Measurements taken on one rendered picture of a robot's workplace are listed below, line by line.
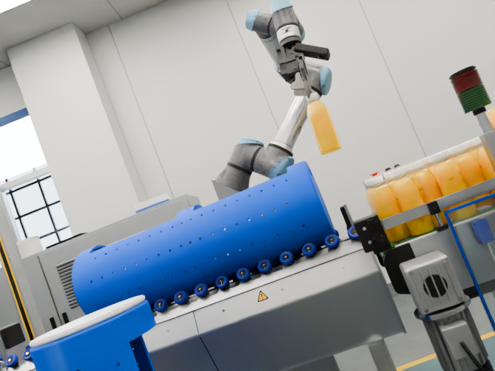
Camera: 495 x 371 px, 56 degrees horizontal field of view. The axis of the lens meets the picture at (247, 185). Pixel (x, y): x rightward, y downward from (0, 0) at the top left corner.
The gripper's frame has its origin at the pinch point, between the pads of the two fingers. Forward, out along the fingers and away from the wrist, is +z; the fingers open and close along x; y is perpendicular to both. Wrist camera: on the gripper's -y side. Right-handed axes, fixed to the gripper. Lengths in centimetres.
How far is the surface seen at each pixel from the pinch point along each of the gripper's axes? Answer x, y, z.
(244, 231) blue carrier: 4.2, 30.0, 37.7
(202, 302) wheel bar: -1, 50, 56
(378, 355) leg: -10, 1, 82
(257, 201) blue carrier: 3.4, 24.0, 29.4
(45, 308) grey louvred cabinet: -124, 210, 39
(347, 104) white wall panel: -279, -14, -89
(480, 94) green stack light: 28, -39, 23
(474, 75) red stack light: 29, -39, 18
